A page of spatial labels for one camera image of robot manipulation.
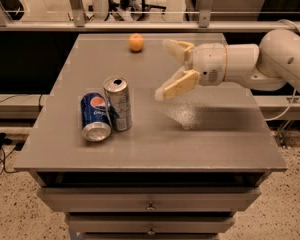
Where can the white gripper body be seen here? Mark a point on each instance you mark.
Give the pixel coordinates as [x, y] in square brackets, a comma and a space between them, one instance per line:
[210, 63]

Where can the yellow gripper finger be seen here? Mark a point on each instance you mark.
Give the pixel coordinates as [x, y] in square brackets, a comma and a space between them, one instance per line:
[180, 83]
[179, 49]

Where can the silver redbull can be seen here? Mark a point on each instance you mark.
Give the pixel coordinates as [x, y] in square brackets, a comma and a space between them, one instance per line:
[119, 106]

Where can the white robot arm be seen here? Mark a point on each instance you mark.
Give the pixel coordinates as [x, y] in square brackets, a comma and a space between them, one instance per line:
[268, 66]

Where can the blue pepsi can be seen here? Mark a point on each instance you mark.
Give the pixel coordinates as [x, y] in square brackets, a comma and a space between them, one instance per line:
[95, 122]

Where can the orange fruit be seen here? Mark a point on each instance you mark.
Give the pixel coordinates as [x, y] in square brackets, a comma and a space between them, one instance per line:
[136, 42]

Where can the grey drawer cabinet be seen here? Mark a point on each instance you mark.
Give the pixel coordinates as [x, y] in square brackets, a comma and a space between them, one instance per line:
[212, 137]

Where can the upper grey drawer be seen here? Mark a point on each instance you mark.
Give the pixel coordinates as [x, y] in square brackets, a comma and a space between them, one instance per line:
[148, 200]

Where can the grey drawer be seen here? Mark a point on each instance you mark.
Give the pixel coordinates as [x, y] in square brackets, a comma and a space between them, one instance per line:
[150, 224]
[148, 200]

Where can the lower grey drawer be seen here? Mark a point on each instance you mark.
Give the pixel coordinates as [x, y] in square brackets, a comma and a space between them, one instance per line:
[150, 224]

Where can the metal guard rail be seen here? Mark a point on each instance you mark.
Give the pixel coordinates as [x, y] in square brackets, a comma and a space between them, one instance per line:
[65, 22]

